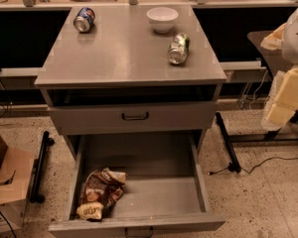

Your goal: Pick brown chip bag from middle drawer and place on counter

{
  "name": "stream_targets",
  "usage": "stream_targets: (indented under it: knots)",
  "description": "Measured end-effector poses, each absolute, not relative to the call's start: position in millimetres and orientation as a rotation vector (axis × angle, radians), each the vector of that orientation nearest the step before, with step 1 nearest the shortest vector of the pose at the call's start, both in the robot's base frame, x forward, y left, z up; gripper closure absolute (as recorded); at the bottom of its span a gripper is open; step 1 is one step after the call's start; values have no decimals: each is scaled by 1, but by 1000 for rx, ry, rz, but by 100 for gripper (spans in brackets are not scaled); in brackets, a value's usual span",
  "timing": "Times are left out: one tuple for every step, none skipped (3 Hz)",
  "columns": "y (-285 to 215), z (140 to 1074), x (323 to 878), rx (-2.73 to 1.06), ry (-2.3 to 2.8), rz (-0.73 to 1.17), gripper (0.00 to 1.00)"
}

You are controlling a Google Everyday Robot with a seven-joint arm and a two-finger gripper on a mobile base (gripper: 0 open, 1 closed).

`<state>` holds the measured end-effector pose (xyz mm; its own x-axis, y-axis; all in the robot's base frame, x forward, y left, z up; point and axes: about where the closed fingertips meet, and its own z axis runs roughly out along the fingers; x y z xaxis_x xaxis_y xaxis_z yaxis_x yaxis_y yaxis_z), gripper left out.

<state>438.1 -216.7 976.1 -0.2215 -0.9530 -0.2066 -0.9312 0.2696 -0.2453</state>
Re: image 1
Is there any white bowl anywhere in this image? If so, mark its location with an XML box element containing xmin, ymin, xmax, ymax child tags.
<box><xmin>146</xmin><ymin>7</ymin><xmax>179</xmax><ymax>33</ymax></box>

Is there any cardboard box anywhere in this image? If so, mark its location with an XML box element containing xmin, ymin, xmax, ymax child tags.
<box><xmin>0</xmin><ymin>135</ymin><xmax>35</xmax><ymax>233</ymax></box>

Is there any blue soda can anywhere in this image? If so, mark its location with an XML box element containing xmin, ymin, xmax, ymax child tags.
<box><xmin>74</xmin><ymin>7</ymin><xmax>95</xmax><ymax>33</ymax></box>

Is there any black floor cable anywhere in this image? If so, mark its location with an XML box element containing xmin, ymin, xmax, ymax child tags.
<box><xmin>207</xmin><ymin>146</ymin><xmax>298</xmax><ymax>177</ymax></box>

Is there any open grey middle drawer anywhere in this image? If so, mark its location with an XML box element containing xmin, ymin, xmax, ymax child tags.
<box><xmin>49</xmin><ymin>132</ymin><xmax>224</xmax><ymax>238</ymax></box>

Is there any closed grey top drawer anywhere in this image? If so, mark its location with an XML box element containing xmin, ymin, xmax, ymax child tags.
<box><xmin>49</xmin><ymin>101</ymin><xmax>217</xmax><ymax>135</ymax></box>

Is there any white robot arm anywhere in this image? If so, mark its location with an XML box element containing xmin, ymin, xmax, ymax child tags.
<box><xmin>260</xmin><ymin>8</ymin><xmax>298</xmax><ymax>131</ymax></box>

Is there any black bar floor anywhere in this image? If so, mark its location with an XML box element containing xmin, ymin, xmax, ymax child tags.
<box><xmin>30</xmin><ymin>131</ymin><xmax>55</xmax><ymax>203</ymax></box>
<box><xmin>216</xmin><ymin>112</ymin><xmax>241</xmax><ymax>173</ymax></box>

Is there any black bar right floor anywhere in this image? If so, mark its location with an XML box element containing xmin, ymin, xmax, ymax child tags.
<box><xmin>216</xmin><ymin>112</ymin><xmax>241</xmax><ymax>173</ymax></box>

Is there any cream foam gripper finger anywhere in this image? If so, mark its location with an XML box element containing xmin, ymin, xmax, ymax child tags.
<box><xmin>260</xmin><ymin>23</ymin><xmax>298</xmax><ymax>131</ymax></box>

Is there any grey drawer cabinet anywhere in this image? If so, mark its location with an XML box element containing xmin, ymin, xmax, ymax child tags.
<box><xmin>35</xmin><ymin>5</ymin><xmax>226</xmax><ymax>155</ymax></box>

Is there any dark chair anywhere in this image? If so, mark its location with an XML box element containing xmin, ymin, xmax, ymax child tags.
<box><xmin>247</xmin><ymin>31</ymin><xmax>298</xmax><ymax>142</ymax></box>

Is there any brown chip bag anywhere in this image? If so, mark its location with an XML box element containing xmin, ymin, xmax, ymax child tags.
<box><xmin>76</xmin><ymin>168</ymin><xmax>126</xmax><ymax>220</ymax></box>

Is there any black bar left floor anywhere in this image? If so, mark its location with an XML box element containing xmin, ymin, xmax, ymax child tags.
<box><xmin>30</xmin><ymin>131</ymin><xmax>55</xmax><ymax>203</ymax></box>

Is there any green soda can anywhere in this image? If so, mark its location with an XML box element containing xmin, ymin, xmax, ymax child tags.
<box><xmin>167</xmin><ymin>33</ymin><xmax>191</xmax><ymax>64</ymax></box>

